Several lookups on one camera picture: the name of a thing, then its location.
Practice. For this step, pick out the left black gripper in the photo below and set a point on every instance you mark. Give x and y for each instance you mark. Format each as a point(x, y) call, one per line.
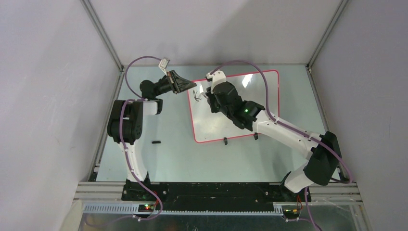
point(178, 84)

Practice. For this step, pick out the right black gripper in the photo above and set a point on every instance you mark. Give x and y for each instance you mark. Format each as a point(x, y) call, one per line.
point(211, 96)

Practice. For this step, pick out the pink framed whiteboard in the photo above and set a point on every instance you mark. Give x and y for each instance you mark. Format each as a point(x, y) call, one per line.
point(209, 126)

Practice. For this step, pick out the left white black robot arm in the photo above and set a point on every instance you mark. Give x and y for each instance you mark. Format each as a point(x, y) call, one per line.
point(125, 124)

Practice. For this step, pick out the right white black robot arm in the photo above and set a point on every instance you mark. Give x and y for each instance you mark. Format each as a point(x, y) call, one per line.
point(322, 151)

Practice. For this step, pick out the left circuit board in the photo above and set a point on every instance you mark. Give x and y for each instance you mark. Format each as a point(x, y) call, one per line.
point(146, 208)

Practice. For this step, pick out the circuit board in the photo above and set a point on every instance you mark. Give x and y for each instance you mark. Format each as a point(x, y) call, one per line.
point(291, 213)
point(146, 208)

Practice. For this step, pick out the right circuit board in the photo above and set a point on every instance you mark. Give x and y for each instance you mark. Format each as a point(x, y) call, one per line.
point(291, 213)

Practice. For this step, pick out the white object at corner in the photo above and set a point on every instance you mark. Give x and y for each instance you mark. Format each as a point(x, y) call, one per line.
point(73, 218)

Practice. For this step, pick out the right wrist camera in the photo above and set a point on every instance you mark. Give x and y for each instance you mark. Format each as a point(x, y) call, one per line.
point(216, 78)

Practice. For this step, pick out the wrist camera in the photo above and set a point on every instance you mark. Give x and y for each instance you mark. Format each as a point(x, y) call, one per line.
point(216, 78)
point(163, 64)

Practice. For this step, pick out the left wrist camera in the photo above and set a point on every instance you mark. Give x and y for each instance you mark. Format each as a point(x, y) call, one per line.
point(163, 64)

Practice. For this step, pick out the wire whiteboard stand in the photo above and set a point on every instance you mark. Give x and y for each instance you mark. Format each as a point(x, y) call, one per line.
point(255, 136)

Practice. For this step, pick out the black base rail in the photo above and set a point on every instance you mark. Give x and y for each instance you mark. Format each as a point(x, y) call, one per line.
point(213, 197)

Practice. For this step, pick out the aluminium frame profile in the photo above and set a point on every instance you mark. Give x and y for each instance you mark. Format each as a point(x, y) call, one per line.
point(99, 192)

